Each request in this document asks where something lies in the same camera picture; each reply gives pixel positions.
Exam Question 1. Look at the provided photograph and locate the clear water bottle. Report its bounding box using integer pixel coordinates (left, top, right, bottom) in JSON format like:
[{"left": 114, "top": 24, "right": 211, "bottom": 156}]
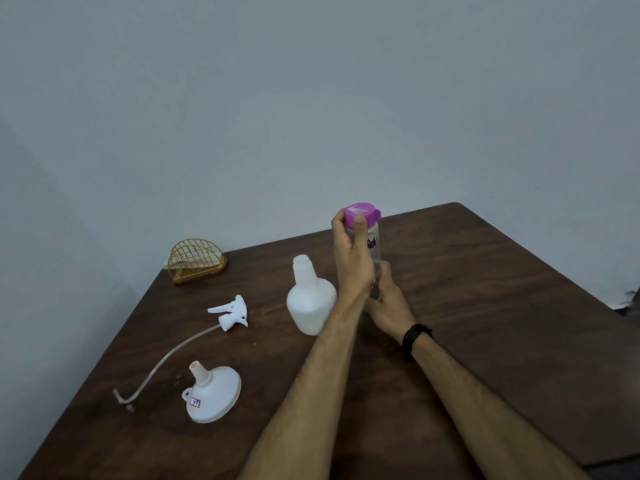
[{"left": 367, "top": 222, "right": 383, "bottom": 301}]

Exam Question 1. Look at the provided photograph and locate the white spray bottle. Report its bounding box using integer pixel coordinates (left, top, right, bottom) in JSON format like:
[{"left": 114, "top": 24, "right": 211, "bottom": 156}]
[{"left": 285, "top": 254, "right": 338, "bottom": 337}]

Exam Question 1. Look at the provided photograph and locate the person's right hand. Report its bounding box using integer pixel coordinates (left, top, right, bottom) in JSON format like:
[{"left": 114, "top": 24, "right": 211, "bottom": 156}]
[{"left": 367, "top": 260, "right": 419, "bottom": 343}]

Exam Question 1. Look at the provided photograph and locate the person's right forearm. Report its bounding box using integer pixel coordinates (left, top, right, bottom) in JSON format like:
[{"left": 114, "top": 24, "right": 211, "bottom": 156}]
[{"left": 412, "top": 332, "right": 591, "bottom": 480}]

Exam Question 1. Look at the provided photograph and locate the white plastic funnel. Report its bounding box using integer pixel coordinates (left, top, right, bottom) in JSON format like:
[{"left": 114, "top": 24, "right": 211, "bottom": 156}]
[{"left": 181, "top": 360, "right": 243, "bottom": 425}]

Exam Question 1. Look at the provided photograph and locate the person's left hand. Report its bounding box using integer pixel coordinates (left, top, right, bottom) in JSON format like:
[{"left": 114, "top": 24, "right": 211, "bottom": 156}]
[{"left": 331, "top": 207, "right": 376, "bottom": 305}]

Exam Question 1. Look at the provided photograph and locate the person's left forearm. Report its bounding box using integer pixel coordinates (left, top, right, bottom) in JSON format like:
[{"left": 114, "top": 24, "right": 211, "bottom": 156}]
[{"left": 237, "top": 294, "right": 369, "bottom": 480}]

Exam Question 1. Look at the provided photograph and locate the black wristband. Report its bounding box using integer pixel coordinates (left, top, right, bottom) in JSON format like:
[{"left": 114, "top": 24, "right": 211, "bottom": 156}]
[{"left": 401, "top": 323, "right": 435, "bottom": 361}]

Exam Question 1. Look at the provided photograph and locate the purple bottle cap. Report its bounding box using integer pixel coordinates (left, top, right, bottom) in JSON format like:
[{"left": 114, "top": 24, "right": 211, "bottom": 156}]
[{"left": 344, "top": 202, "right": 383, "bottom": 231}]

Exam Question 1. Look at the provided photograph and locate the gold wire napkin holder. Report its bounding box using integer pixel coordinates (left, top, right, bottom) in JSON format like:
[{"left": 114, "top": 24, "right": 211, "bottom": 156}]
[{"left": 166, "top": 238, "right": 229, "bottom": 286}]

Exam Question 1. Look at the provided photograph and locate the white trigger sprayer head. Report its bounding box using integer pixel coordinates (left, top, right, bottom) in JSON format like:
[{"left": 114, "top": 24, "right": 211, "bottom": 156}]
[{"left": 112, "top": 294, "right": 249, "bottom": 405}]

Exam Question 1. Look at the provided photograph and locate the dark wooden table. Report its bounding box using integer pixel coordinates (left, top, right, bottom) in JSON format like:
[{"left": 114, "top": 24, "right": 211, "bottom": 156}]
[{"left": 19, "top": 202, "right": 640, "bottom": 480}]

